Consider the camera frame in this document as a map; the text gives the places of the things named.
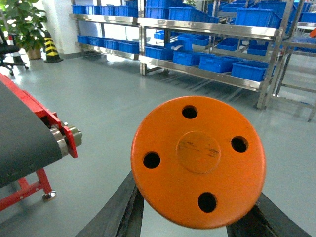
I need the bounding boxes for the green potted plant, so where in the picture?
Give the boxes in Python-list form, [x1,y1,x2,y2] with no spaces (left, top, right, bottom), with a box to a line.
[0,0,48,60]

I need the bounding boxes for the orange cylindrical cap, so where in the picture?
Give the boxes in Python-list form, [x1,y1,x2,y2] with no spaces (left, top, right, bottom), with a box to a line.
[130,96,266,229]

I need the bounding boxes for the yellow black traffic cone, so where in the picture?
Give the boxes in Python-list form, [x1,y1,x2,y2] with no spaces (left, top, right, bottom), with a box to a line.
[44,30,64,63]

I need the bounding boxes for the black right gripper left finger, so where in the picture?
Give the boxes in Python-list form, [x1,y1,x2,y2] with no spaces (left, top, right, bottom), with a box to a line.
[77,172,144,237]

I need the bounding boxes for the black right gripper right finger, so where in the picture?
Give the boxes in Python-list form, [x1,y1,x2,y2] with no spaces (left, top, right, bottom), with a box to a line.
[226,194,310,237]

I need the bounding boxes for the red conveyor frame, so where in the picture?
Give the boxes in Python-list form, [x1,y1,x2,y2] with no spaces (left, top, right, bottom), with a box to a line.
[0,75,82,210]

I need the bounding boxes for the steel shelf rack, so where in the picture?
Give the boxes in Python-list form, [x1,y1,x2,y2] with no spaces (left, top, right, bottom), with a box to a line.
[70,0,294,109]

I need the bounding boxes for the black office chair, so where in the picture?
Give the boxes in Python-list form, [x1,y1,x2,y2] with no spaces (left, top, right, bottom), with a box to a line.
[0,30,29,76]

